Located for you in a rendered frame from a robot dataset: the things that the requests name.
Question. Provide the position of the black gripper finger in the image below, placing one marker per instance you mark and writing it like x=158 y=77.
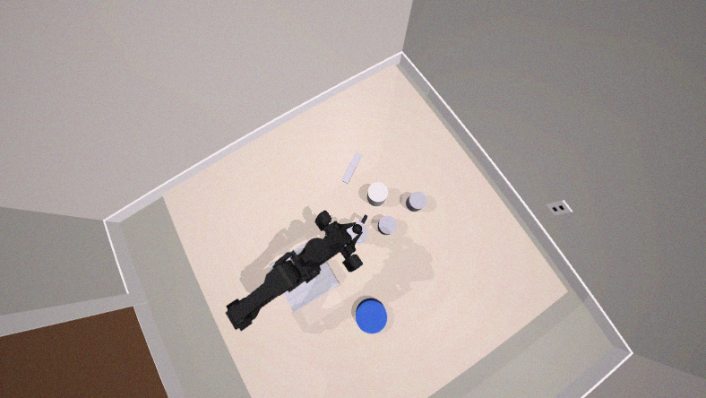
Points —
x=354 y=241
x=347 y=226

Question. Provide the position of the blue short cylinder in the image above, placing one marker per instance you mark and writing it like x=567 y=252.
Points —
x=371 y=316

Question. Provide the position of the dark grey cylinder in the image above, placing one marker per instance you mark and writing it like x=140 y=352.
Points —
x=387 y=225
x=416 y=201

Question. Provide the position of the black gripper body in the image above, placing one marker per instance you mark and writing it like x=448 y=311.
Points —
x=352 y=262

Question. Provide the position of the coffee press with black knob plunger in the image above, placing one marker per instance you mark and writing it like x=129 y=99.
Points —
x=357 y=228

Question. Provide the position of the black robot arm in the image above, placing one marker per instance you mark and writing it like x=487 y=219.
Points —
x=286 y=276

